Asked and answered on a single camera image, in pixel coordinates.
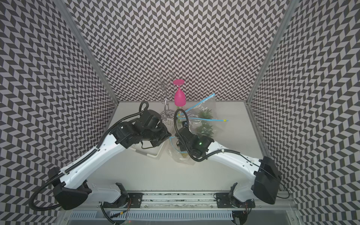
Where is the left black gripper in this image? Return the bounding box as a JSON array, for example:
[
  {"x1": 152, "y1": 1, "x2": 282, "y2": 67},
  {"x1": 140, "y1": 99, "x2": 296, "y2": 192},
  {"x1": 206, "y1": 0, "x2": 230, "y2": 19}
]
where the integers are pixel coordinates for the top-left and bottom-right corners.
[{"x1": 141, "y1": 122, "x2": 172, "y2": 147}]

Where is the zip-top bag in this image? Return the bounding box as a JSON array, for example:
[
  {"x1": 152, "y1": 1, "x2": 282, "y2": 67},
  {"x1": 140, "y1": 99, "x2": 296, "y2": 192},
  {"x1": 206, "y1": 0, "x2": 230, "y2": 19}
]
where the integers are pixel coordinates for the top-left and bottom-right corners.
[
  {"x1": 185, "y1": 94, "x2": 216, "y2": 120},
  {"x1": 189, "y1": 117, "x2": 229, "y2": 138},
  {"x1": 167, "y1": 136, "x2": 196, "y2": 166}
]

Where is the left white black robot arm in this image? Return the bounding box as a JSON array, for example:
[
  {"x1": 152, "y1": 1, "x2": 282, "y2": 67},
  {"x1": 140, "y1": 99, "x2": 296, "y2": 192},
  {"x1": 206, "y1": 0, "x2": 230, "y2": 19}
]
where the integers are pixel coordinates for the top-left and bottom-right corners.
[{"x1": 28, "y1": 101, "x2": 171, "y2": 212}]

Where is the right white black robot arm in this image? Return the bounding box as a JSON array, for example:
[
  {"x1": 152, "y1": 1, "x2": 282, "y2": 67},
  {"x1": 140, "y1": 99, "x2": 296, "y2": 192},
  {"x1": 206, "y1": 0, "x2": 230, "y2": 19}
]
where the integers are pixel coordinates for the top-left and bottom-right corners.
[{"x1": 173, "y1": 109, "x2": 283, "y2": 205}]

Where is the white perforated plastic basket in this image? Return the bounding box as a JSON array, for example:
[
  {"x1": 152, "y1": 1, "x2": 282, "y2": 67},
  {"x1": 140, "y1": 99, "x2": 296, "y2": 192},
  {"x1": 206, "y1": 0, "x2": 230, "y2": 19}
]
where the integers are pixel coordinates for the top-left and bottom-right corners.
[{"x1": 132, "y1": 118, "x2": 173, "y2": 159}]

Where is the pink plastic wine glass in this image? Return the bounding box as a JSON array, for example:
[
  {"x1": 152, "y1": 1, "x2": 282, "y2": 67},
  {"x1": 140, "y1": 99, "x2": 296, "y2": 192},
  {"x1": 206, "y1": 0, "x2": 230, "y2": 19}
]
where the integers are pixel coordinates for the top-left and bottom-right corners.
[{"x1": 173, "y1": 79, "x2": 186, "y2": 107}]

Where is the chrome wire cup stand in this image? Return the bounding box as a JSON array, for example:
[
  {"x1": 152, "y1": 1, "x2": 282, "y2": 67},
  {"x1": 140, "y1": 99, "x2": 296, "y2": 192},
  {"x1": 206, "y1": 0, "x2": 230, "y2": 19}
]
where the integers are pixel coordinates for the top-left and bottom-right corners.
[{"x1": 150, "y1": 70, "x2": 174, "y2": 121}]

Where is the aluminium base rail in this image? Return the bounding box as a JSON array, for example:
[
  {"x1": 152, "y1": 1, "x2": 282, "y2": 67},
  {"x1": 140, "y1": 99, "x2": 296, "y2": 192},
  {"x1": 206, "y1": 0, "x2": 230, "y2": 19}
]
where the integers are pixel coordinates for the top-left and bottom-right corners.
[{"x1": 63, "y1": 191, "x2": 299, "y2": 212}]

